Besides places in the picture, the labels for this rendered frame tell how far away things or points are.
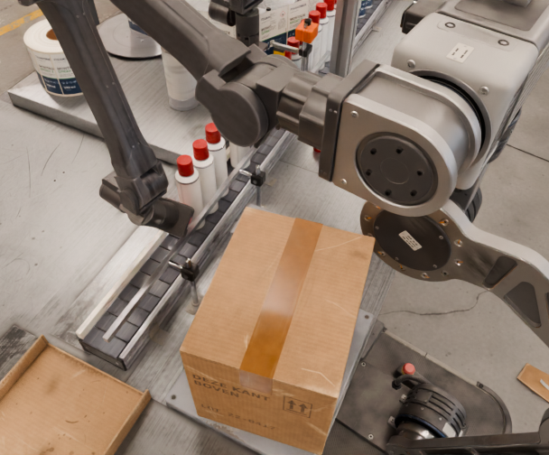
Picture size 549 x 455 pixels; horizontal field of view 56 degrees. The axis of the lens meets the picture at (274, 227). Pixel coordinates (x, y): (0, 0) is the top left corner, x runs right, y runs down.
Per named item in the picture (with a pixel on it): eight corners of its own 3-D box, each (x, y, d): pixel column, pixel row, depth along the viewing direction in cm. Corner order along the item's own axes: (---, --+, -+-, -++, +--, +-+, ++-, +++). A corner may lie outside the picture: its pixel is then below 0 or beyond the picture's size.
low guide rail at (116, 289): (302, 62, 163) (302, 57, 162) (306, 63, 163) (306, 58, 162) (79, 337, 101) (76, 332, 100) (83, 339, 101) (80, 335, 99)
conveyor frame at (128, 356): (359, 3, 202) (360, -9, 198) (386, 9, 199) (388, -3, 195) (83, 349, 107) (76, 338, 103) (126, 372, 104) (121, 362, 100)
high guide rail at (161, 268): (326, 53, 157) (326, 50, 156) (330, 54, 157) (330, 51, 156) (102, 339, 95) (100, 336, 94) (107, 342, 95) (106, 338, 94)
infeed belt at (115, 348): (362, 1, 201) (364, -9, 198) (383, 6, 199) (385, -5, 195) (87, 349, 106) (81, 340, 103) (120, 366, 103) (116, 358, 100)
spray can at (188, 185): (190, 212, 125) (180, 148, 109) (209, 219, 123) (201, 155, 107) (179, 227, 122) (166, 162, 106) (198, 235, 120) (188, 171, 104)
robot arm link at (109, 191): (132, 198, 89) (166, 171, 94) (85, 165, 92) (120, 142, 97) (136, 239, 98) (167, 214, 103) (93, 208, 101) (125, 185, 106)
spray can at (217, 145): (215, 181, 131) (208, 116, 116) (232, 188, 130) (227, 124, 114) (204, 194, 128) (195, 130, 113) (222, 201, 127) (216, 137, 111)
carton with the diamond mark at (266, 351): (248, 286, 115) (246, 205, 94) (355, 315, 111) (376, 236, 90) (196, 416, 96) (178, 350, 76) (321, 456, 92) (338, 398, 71)
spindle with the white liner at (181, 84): (180, 89, 156) (165, -9, 133) (205, 97, 154) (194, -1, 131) (162, 106, 151) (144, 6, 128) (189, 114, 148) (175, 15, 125)
